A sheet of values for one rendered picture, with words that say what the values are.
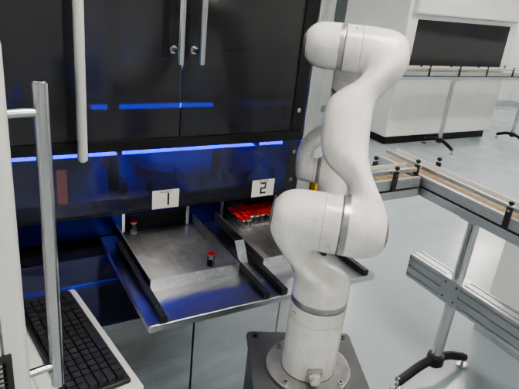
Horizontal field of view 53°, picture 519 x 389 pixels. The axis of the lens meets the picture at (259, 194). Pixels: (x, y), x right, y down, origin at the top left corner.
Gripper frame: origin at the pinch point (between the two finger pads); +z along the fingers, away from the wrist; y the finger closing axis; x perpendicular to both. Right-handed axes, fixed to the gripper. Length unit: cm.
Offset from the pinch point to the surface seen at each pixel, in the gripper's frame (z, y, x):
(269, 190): -9.4, 4.3, -27.1
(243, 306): 5.6, 33.1, 12.4
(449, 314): 52, -88, -13
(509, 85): 24, -781, -491
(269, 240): 3.7, 8.6, -16.3
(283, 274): 4.7, 15.3, 3.0
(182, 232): 3.8, 33.5, -30.0
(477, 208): -1, -83, -9
